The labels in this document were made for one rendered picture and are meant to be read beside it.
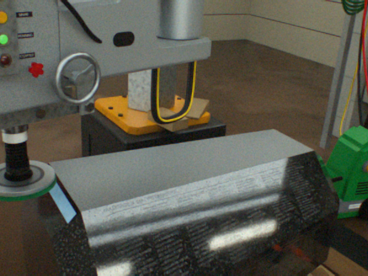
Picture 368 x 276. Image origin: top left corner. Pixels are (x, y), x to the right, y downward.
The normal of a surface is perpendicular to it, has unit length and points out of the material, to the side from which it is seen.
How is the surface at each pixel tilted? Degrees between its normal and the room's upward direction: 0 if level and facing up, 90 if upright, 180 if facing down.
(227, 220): 45
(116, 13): 90
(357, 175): 90
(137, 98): 90
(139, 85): 90
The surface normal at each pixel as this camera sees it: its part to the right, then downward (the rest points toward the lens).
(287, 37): -0.87, 0.15
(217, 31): 0.49, 0.37
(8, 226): 0.07, -0.92
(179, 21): 0.11, 0.40
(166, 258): 0.43, -0.40
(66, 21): 0.73, 0.31
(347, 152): -0.88, -0.22
